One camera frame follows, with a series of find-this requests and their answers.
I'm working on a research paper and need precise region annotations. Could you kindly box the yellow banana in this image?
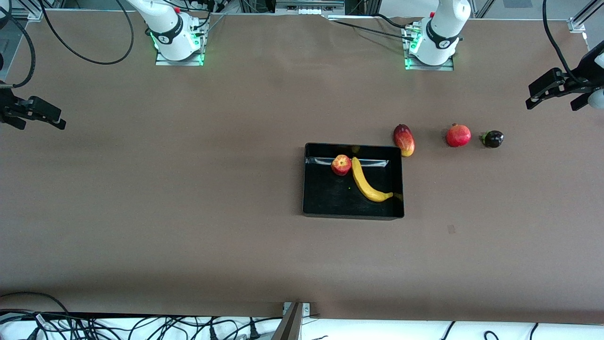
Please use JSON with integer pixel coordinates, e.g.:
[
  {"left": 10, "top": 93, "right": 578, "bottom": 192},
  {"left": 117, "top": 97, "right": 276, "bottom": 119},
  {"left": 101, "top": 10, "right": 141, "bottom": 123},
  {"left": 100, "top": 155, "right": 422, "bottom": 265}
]
[{"left": 350, "top": 157, "right": 394, "bottom": 203}]

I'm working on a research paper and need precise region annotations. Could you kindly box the red yellow apple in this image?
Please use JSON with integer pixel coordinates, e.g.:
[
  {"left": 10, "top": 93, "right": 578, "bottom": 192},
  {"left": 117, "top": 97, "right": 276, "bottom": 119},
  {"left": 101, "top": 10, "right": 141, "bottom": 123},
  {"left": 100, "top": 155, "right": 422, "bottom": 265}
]
[{"left": 331, "top": 154, "right": 352, "bottom": 176}]

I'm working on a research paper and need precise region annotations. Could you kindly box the black rectangular plastic box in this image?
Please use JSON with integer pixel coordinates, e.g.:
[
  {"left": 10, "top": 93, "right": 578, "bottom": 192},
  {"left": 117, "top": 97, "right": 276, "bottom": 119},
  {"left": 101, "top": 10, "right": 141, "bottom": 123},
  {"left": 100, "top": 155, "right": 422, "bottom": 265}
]
[{"left": 302, "top": 143, "right": 405, "bottom": 221}]

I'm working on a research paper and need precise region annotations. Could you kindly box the dark purple eggplant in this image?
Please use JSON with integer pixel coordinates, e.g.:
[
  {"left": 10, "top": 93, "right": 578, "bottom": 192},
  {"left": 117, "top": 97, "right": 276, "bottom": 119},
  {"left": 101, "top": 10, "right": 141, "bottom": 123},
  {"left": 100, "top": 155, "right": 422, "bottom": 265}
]
[{"left": 480, "top": 130, "right": 504, "bottom": 149}]

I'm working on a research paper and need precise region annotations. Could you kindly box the red pomegranate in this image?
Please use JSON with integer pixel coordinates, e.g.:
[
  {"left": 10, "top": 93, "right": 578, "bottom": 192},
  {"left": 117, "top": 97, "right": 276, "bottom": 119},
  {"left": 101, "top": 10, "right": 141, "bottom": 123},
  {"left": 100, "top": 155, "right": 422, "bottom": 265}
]
[{"left": 445, "top": 123, "right": 472, "bottom": 148}]

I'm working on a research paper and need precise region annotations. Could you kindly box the red yellow mango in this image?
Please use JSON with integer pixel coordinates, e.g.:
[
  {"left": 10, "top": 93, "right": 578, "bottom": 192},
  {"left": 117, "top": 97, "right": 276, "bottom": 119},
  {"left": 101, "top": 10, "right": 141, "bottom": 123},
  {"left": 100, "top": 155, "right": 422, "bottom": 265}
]
[{"left": 393, "top": 124, "right": 416, "bottom": 157}]

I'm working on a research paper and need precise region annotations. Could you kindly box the brown table cover sheet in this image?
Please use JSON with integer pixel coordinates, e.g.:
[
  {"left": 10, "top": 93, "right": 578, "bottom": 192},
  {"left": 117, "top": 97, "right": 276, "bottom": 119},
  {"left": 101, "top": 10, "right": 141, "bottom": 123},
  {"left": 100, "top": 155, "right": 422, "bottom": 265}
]
[{"left": 0, "top": 10, "right": 604, "bottom": 324}]

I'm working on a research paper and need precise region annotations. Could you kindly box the white power strip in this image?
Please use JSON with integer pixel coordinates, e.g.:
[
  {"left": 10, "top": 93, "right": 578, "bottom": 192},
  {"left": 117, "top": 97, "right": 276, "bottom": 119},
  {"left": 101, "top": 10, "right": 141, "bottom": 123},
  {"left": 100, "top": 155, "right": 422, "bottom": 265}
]
[{"left": 275, "top": 0, "right": 346, "bottom": 16}]

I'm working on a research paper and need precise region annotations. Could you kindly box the aluminium frame profile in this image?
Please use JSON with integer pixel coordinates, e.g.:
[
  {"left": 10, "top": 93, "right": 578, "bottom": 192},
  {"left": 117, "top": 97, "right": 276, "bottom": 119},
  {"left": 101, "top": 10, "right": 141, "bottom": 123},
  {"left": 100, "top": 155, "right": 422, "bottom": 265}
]
[
  {"left": 0, "top": 0, "right": 45, "bottom": 22},
  {"left": 568, "top": 0, "right": 604, "bottom": 34}
]

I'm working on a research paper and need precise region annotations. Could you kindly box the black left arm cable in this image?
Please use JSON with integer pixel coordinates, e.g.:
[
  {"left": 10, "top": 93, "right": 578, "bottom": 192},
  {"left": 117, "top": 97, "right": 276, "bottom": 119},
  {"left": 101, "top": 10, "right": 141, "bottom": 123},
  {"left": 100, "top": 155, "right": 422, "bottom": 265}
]
[{"left": 542, "top": 0, "right": 579, "bottom": 83}]

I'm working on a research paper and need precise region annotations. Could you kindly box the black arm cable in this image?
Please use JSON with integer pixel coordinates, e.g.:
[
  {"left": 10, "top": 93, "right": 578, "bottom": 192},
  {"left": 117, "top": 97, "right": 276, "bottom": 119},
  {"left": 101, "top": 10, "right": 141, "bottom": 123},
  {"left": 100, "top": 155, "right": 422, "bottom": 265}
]
[
  {"left": 542, "top": 0, "right": 579, "bottom": 83},
  {"left": 0, "top": 0, "right": 135, "bottom": 89}
]

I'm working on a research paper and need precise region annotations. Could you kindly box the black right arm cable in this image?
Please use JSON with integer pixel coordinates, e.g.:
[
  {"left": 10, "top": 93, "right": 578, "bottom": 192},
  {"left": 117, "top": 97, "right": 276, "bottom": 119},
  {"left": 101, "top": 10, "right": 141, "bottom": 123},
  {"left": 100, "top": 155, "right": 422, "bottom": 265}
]
[{"left": 0, "top": 0, "right": 135, "bottom": 89}]

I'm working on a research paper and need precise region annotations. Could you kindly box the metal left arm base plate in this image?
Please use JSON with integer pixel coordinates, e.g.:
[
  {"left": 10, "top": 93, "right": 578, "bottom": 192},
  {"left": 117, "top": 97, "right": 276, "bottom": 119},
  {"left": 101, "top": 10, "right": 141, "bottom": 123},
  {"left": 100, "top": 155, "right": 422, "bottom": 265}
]
[{"left": 404, "top": 21, "right": 455, "bottom": 71}]

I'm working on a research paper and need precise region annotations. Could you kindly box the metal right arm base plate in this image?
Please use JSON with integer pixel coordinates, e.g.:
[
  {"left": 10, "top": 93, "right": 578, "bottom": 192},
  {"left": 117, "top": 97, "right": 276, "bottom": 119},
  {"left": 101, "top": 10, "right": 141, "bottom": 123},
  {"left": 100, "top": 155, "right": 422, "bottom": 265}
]
[{"left": 155, "top": 19, "right": 205, "bottom": 67}]

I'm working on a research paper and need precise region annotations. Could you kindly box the black base cable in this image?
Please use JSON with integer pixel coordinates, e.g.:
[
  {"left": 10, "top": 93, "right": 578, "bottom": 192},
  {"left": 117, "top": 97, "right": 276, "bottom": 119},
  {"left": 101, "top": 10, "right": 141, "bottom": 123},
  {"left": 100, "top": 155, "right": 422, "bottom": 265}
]
[
  {"left": 373, "top": 13, "right": 418, "bottom": 30},
  {"left": 329, "top": 19, "right": 409, "bottom": 39}
]

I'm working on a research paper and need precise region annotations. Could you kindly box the grey base cable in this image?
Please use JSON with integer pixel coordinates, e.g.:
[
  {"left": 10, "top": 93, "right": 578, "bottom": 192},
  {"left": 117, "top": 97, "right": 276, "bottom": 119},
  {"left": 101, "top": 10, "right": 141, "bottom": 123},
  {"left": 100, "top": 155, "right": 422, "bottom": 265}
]
[{"left": 205, "top": 13, "right": 228, "bottom": 36}]

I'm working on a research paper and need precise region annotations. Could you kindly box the aluminium post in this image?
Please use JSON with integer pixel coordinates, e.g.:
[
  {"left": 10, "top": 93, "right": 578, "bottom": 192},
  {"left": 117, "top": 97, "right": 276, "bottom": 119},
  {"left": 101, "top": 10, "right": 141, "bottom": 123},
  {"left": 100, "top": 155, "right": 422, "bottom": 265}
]
[{"left": 271, "top": 302, "right": 303, "bottom": 340}]

